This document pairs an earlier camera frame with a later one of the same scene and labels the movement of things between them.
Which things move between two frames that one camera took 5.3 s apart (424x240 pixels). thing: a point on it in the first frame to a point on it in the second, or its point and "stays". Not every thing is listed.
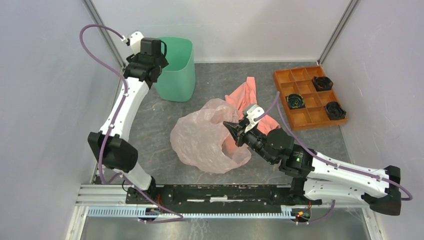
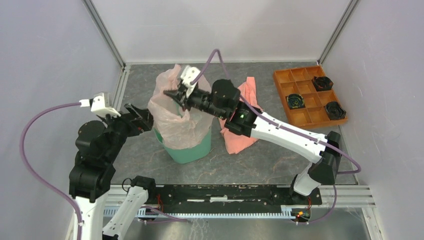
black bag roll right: [334, 111] stays
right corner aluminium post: [351, 7] stays
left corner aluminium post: [90, 6] stays
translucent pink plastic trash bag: [201, 140] to [174, 127]
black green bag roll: [294, 100] stays
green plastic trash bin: [177, 82] to [195, 154]
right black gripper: [237, 132] to [179, 96]
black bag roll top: [322, 83] stays
